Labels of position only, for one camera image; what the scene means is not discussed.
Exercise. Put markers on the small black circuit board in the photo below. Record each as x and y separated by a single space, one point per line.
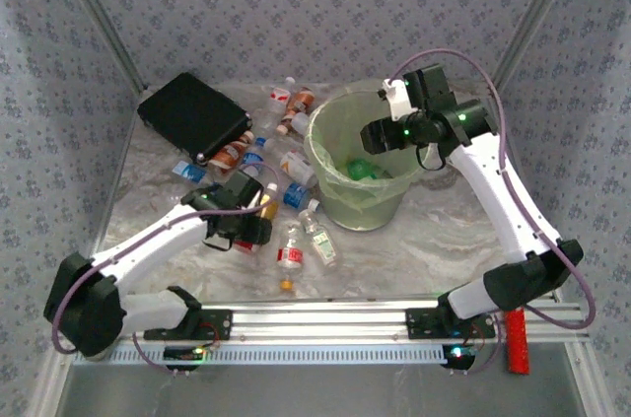
185 354
458 355

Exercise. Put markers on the aluminium mounting rail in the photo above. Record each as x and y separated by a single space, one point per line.
320 321

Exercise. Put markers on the red label plastic bottle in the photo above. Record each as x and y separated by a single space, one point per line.
246 247

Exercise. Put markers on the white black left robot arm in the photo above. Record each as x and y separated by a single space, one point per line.
158 237

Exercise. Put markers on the yellow bottle white cap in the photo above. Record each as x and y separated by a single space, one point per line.
269 209

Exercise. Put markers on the red glitter microphone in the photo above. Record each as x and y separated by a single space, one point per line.
517 343

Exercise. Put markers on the plain clear plastic bottle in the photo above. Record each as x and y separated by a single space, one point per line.
300 122

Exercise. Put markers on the black rectangular case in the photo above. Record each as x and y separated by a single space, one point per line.
192 111

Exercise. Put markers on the red label bottle orange cap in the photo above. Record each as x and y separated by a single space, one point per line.
290 255

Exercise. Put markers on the blue label clear plastic bottle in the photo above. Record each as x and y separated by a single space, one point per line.
189 172

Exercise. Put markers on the aluminium corner post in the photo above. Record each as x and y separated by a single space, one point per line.
535 18
103 18

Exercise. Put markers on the green white label clear bottle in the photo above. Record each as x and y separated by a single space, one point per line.
321 242

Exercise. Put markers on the red white label clear bottle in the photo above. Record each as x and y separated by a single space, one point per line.
279 95

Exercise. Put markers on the blue label bottle white cap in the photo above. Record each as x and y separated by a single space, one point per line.
296 195

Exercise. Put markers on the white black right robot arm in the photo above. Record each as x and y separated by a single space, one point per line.
498 200

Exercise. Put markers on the grey metal panel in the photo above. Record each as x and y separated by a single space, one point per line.
315 392

